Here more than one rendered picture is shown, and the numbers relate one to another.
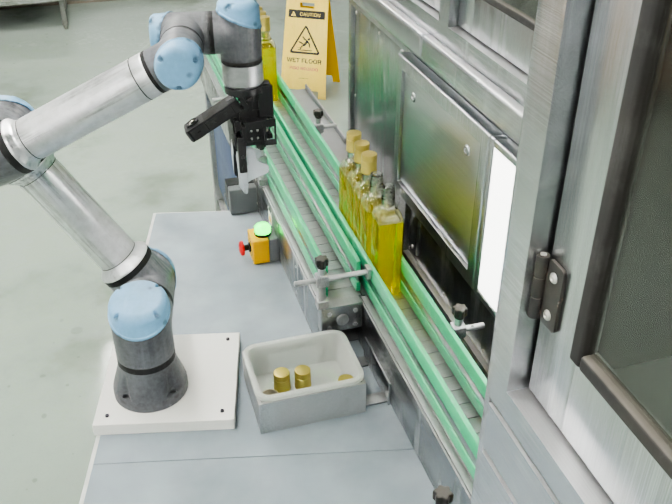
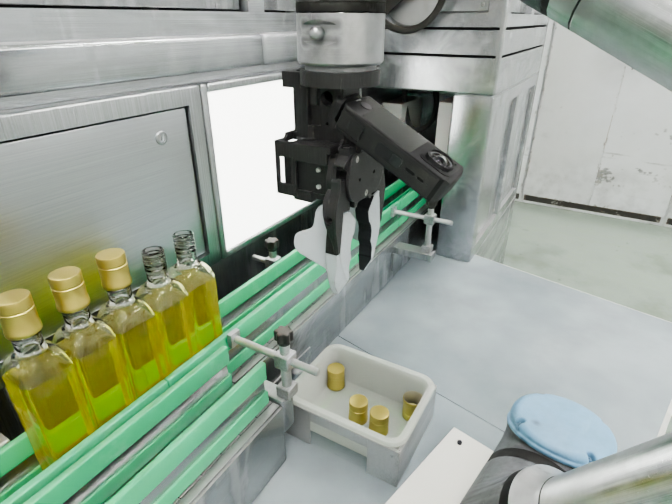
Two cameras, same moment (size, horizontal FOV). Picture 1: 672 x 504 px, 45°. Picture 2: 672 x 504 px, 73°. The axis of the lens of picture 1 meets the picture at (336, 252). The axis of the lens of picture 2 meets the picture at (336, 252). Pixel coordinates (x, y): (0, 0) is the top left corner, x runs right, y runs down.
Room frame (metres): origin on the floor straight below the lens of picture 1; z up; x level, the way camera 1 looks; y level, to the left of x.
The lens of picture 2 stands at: (1.71, 0.48, 1.42)
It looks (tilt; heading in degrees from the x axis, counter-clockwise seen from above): 27 degrees down; 227
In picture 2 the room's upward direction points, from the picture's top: straight up
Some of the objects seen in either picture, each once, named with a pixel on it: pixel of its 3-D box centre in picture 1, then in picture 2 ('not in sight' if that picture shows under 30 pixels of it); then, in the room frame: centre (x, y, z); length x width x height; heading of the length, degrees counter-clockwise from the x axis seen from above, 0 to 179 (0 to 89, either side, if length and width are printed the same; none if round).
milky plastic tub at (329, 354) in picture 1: (302, 377); (361, 404); (1.26, 0.07, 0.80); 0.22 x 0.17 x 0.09; 107
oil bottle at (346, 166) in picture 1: (353, 199); (57, 418); (1.69, -0.04, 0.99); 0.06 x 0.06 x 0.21; 18
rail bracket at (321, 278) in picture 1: (332, 280); (273, 357); (1.40, 0.01, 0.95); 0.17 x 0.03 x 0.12; 107
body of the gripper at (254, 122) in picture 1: (249, 113); (332, 136); (1.42, 0.16, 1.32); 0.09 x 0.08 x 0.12; 107
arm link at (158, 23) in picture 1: (182, 36); not in sight; (1.39, 0.27, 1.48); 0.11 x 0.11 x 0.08; 7
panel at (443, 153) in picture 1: (483, 211); (199, 181); (1.34, -0.28, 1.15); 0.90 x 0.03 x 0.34; 17
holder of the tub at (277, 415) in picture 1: (315, 378); (347, 403); (1.27, 0.04, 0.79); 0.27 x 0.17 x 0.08; 107
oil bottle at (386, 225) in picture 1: (385, 249); (197, 321); (1.46, -0.11, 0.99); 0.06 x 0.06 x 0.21; 17
